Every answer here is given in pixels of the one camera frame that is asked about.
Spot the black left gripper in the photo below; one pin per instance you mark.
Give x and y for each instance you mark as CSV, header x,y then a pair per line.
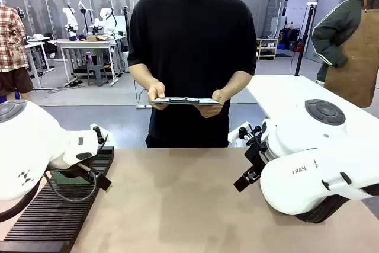
x,y
88,172

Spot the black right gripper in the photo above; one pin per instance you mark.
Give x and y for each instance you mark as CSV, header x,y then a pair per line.
x,y
257,158

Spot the black clipboard with paper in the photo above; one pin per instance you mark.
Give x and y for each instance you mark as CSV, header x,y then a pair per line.
x,y
183,101

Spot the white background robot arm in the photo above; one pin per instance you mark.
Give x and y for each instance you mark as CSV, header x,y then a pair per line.
x,y
70,20
106,22

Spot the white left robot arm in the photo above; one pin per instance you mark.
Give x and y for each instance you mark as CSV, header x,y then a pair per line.
x,y
32,146

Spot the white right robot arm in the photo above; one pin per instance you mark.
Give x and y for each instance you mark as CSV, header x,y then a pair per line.
x,y
311,170

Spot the person's left forearm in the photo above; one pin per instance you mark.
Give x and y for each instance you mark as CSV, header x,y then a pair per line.
x,y
238,82

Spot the person's right forearm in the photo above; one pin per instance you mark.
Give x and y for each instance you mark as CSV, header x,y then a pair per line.
x,y
142,73

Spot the black slotted PCB rack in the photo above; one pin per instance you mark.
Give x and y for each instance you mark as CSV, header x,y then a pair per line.
x,y
59,220

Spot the person's left hand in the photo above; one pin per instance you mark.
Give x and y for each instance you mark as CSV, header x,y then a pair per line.
x,y
223,102

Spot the person's right hand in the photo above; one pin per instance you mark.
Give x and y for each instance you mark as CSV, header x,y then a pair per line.
x,y
156,90

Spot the grey plastic stool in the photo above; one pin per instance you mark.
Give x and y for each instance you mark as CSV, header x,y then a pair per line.
x,y
97,73

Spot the low wooden shelf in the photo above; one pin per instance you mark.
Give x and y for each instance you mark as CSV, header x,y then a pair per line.
x,y
267,48

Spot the white background workbench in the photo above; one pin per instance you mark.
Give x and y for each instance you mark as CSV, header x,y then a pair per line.
x,y
86,44

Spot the small white background desk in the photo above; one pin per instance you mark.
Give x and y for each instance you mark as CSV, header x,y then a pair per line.
x,y
37,57

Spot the cardboard box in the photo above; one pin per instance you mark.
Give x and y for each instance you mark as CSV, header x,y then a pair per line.
x,y
97,38

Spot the person in black t-shirt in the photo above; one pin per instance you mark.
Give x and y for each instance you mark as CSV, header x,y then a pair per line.
x,y
192,42

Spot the black tripod pole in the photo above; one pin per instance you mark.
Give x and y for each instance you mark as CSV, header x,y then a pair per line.
x,y
305,36

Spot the figure in plaid shirt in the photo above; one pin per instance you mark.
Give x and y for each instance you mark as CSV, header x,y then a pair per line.
x,y
12,48

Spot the slim white background stand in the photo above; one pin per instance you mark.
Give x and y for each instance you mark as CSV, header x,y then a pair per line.
x,y
83,13

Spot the person in brown apron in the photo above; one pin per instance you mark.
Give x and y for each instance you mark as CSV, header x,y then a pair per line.
x,y
352,42

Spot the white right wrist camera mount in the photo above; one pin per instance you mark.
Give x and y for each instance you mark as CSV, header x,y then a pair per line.
x,y
247,134

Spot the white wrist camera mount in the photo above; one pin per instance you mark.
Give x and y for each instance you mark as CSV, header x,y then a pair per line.
x,y
247,134
99,134

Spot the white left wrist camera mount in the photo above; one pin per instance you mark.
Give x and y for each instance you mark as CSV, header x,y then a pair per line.
x,y
99,134

